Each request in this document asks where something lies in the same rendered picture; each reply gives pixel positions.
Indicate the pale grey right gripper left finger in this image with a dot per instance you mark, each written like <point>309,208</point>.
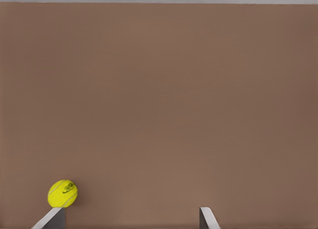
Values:
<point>53,219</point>

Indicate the yellow tennis ball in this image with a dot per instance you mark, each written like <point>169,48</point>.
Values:
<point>62,193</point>

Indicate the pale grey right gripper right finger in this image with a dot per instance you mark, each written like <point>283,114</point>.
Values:
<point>206,217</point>

